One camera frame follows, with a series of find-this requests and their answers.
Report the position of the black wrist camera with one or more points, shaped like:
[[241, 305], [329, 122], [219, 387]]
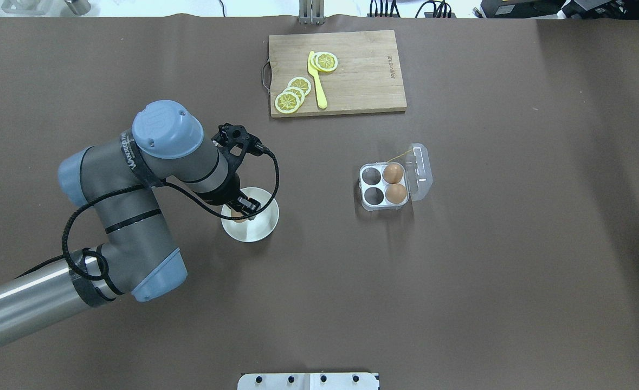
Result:
[[234, 142]]

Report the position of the brown egg upper right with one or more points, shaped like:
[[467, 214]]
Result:
[[393, 173]]

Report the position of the lemon slice upper left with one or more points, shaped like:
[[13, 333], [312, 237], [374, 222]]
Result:
[[302, 83]]

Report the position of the yellow plastic knife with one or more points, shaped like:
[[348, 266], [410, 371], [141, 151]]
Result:
[[319, 91]]

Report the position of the clear plastic egg box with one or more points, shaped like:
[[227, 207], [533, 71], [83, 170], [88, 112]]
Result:
[[418, 179]]

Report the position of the lemon slice lower left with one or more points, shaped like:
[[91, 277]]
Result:
[[286, 103]]

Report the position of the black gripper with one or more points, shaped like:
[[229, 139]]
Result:
[[224, 193]]

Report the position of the black plugs cluster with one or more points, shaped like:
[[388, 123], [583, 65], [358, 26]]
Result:
[[408, 9]]

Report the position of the lemon slice middle left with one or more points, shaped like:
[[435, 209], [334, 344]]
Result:
[[297, 91]]

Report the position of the wooden cutting board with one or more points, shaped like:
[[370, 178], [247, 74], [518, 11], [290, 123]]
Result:
[[368, 77]]

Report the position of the brown egg lower right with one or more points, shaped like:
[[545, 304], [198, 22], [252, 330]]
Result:
[[396, 193]]

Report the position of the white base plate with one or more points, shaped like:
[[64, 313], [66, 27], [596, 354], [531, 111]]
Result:
[[310, 380]]

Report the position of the black device top right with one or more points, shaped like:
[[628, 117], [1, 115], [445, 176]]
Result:
[[574, 10]]

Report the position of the brown egg from bowl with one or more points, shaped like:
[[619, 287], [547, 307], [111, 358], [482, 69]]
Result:
[[238, 217]]

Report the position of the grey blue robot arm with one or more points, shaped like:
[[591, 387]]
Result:
[[117, 241]]

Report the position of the metal bracket at table edge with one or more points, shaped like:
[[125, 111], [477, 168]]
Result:
[[311, 12]]

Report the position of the lemon slice under top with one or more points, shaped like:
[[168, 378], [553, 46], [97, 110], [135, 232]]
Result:
[[312, 61]]

